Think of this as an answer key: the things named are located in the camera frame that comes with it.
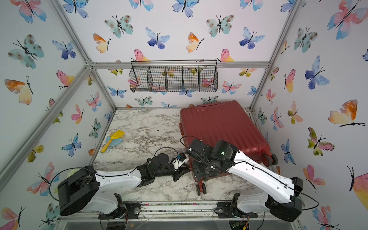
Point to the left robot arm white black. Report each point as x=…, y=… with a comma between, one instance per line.
x=90, y=190

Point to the red hard-shell suitcase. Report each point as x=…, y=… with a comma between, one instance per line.
x=229, y=122

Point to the yellow toy shovel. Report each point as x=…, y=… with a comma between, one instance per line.
x=117, y=135

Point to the aluminium front mounting rail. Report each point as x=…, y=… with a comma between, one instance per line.
x=184, y=211

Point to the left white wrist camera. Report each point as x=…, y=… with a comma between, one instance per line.
x=181, y=159

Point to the green white fuzzy ball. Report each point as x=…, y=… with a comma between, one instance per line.
x=72, y=172

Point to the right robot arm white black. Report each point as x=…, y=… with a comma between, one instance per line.
x=279, y=196

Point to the black wire wall basket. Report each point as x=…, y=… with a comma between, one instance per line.
x=173, y=76

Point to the light blue toy piece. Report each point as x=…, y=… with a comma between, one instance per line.
x=113, y=144

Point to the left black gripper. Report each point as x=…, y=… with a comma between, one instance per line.
x=179, y=173

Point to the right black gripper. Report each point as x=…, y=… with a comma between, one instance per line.
x=196, y=174

